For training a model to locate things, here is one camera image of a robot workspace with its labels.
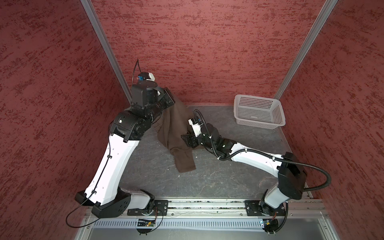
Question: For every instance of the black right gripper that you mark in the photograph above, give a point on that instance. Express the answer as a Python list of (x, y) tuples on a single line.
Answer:
[(191, 139)]

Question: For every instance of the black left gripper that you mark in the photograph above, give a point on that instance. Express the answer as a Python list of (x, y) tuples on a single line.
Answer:
[(165, 93)]

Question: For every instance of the brown trousers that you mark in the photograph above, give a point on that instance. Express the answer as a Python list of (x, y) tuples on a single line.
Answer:
[(170, 126)]

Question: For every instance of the white plastic basket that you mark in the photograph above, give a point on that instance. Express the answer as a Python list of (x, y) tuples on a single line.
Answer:
[(259, 112)]

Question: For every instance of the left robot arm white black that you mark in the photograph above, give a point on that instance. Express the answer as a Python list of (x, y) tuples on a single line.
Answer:
[(104, 195)]

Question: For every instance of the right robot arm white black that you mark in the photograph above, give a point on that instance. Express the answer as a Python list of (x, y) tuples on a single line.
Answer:
[(291, 176)]

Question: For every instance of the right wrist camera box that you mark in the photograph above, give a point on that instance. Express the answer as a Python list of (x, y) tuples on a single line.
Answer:
[(195, 126)]

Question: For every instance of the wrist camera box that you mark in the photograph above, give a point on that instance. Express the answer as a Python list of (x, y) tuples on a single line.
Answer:
[(145, 76), (195, 126)]

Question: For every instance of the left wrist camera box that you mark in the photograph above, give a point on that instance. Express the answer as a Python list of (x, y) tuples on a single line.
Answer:
[(145, 76)]

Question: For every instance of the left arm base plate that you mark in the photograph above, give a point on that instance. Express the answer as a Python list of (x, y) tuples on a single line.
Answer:
[(154, 207)]

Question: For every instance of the perforated white cable duct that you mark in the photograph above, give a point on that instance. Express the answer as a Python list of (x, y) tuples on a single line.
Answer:
[(253, 225)]

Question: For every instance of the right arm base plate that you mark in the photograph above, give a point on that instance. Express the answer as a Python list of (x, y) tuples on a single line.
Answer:
[(255, 209)]

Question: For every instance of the left aluminium corner post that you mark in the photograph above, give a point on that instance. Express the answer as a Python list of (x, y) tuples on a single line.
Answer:
[(97, 26)]

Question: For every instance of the aluminium corner post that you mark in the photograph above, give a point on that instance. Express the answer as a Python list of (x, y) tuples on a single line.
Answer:
[(97, 26), (317, 26)]

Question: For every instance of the aluminium front rail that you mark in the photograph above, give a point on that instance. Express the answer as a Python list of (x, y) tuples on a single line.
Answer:
[(177, 208)]

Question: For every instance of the right aluminium corner post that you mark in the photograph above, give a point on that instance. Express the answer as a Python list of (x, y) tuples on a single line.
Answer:
[(317, 26)]

